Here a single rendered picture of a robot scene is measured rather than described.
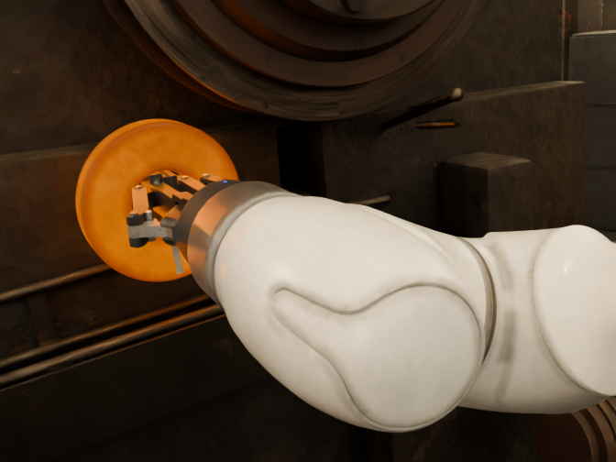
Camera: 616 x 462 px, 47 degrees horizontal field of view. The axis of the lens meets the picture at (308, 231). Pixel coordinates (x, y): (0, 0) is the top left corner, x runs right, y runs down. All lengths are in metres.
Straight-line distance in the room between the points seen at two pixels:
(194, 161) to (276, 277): 0.34
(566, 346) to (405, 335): 0.13
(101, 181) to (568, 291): 0.41
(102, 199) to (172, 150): 0.08
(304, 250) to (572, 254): 0.16
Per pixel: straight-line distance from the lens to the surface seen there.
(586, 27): 5.16
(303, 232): 0.35
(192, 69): 0.68
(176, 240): 0.52
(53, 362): 0.71
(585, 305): 0.41
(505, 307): 0.42
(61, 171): 0.76
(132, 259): 0.68
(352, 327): 0.31
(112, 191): 0.66
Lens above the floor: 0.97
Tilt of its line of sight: 15 degrees down
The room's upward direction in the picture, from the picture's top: 5 degrees counter-clockwise
